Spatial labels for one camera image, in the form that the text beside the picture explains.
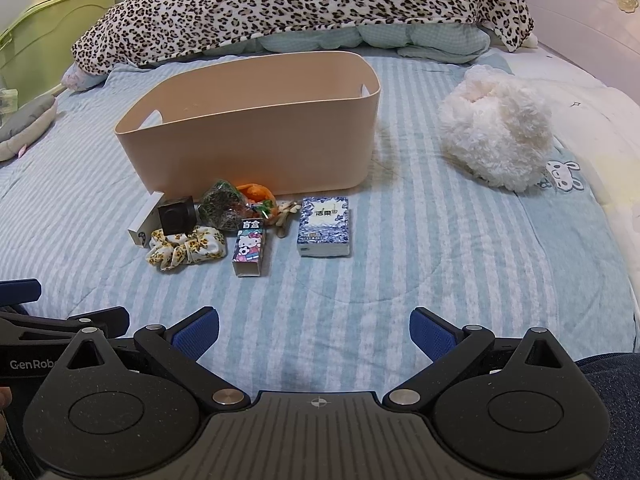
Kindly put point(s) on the person's leg in jeans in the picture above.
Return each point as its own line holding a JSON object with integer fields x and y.
{"x": 615, "y": 410}

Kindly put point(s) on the grey flat cushion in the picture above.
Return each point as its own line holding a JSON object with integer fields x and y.
{"x": 25, "y": 125}

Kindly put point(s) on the teal checked pillow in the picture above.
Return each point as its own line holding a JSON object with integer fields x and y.
{"x": 400, "y": 37}

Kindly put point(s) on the beige plastic storage bin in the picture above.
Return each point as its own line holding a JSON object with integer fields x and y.
{"x": 260, "y": 130}

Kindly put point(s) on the leopard print blanket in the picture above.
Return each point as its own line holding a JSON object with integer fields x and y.
{"x": 300, "y": 0}

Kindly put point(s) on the blue striped bed sheet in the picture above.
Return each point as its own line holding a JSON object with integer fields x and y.
{"x": 400, "y": 270}

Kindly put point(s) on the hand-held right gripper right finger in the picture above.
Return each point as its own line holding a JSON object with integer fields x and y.
{"x": 430, "y": 335}

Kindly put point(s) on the black cube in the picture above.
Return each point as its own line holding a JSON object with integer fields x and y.
{"x": 176, "y": 215}

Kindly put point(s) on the white headboard with flower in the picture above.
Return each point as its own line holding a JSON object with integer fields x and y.
{"x": 590, "y": 5}

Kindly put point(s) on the floral fabric scrunchie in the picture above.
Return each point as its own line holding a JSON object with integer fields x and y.
{"x": 192, "y": 249}

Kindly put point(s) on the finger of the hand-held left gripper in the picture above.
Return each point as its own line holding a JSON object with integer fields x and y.
{"x": 112, "y": 319}
{"x": 20, "y": 290}

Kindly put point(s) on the small white box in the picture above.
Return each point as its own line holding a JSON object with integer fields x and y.
{"x": 142, "y": 222}

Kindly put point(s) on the colourful candy wrapper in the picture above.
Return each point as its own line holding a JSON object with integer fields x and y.
{"x": 265, "y": 211}

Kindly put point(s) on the blue white tissue pack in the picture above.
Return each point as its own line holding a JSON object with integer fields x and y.
{"x": 322, "y": 227}

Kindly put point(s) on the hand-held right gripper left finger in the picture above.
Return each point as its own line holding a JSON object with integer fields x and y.
{"x": 197, "y": 334}

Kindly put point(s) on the green patterned snack packet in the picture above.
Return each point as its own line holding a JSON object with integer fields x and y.
{"x": 222, "y": 205}

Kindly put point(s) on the white fluffy plush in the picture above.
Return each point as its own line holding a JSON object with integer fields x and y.
{"x": 497, "y": 130}

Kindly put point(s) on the cartoon cat printed box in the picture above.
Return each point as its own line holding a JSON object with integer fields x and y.
{"x": 250, "y": 250}

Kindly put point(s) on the person's left hand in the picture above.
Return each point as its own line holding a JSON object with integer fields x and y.
{"x": 4, "y": 405}

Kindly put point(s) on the white rabbit print quilt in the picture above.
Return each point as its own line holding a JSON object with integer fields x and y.
{"x": 595, "y": 125}

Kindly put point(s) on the green wooden furniture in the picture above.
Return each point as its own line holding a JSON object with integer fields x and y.
{"x": 50, "y": 30}

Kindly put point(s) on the pink floral pillow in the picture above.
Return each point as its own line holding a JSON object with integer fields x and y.
{"x": 82, "y": 77}

